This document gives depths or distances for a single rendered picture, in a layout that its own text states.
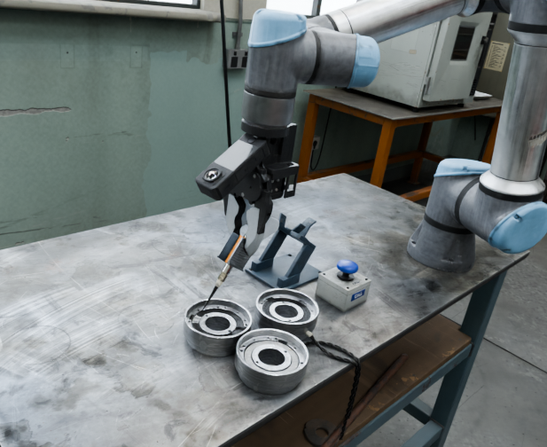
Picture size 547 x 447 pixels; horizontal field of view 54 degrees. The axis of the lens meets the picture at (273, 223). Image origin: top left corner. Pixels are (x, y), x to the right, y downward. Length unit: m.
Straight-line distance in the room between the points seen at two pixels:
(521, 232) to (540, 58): 0.31
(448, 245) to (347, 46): 0.57
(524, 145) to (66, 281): 0.84
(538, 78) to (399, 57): 2.08
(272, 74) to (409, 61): 2.31
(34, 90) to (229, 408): 1.76
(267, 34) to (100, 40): 1.68
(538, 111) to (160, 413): 0.77
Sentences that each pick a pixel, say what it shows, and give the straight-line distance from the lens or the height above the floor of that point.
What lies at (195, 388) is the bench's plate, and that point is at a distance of 0.78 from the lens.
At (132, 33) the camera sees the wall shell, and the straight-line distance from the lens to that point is 2.45.
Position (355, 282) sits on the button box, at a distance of 0.99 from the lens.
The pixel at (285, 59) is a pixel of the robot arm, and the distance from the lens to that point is 0.75.
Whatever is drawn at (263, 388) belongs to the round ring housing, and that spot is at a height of 0.82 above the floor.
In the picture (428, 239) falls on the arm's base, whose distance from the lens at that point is 1.22.
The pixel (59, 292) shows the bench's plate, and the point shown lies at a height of 0.80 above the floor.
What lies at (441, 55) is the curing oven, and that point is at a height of 1.09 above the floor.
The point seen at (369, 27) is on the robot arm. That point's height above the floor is 1.27.
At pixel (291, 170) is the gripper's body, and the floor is 1.06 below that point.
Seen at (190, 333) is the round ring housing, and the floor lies 0.83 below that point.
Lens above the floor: 1.32
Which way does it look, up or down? 24 degrees down
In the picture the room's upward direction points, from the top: 9 degrees clockwise
